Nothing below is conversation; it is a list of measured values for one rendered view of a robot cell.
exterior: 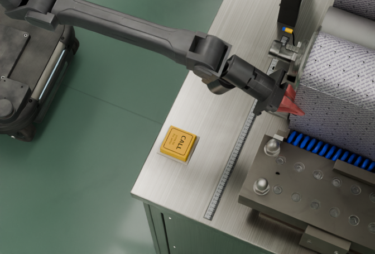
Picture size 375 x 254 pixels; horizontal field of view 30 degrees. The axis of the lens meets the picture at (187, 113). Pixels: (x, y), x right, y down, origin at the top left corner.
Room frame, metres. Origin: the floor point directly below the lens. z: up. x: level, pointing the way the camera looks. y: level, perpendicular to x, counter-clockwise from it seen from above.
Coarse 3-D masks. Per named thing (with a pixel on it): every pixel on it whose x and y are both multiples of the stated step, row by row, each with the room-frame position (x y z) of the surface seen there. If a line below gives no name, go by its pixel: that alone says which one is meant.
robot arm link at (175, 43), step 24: (72, 0) 0.83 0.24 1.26; (48, 24) 0.78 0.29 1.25; (72, 24) 0.80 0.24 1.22; (96, 24) 0.77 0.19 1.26; (120, 24) 0.77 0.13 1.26; (144, 24) 0.76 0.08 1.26; (144, 48) 0.73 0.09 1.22; (168, 48) 0.71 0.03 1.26; (192, 48) 0.71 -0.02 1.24; (216, 48) 0.70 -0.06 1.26
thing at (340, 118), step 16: (304, 96) 0.61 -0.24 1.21; (320, 96) 0.59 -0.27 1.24; (304, 112) 0.60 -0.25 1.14; (320, 112) 0.59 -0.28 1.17; (336, 112) 0.57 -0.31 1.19; (352, 112) 0.56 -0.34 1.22; (368, 112) 0.55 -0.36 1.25; (320, 128) 0.58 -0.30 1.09; (336, 128) 0.57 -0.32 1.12; (352, 128) 0.55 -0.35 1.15; (368, 128) 0.54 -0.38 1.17; (368, 144) 0.53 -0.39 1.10
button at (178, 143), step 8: (176, 128) 0.66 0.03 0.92; (168, 136) 0.64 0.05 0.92; (176, 136) 0.64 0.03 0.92; (184, 136) 0.64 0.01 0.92; (192, 136) 0.64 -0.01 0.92; (168, 144) 0.62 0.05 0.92; (176, 144) 0.62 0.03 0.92; (184, 144) 0.62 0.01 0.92; (192, 144) 0.62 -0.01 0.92; (168, 152) 0.60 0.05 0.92; (176, 152) 0.60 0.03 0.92; (184, 152) 0.60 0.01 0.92; (184, 160) 0.58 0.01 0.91
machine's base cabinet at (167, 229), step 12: (144, 204) 0.49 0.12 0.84; (156, 216) 0.48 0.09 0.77; (168, 216) 0.47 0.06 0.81; (156, 228) 0.49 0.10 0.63; (168, 228) 0.47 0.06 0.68; (180, 228) 0.46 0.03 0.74; (192, 228) 0.44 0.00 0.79; (204, 228) 0.42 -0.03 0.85; (156, 240) 0.49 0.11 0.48; (168, 240) 0.48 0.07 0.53; (180, 240) 0.46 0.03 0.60; (192, 240) 0.44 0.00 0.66; (204, 240) 0.43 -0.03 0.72; (216, 240) 0.41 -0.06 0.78; (228, 240) 0.40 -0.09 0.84; (156, 252) 0.49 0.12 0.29; (168, 252) 0.48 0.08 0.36; (180, 252) 0.46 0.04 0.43; (192, 252) 0.44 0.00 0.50; (204, 252) 0.43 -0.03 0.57; (216, 252) 0.41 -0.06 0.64; (228, 252) 0.40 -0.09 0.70; (240, 252) 0.38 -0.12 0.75; (252, 252) 0.37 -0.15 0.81
